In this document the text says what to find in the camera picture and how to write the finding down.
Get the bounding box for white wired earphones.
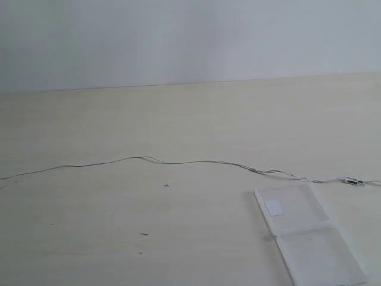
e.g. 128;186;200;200
1;156;380;187

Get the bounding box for clear plastic storage case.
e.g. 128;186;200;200
254;182;368;285

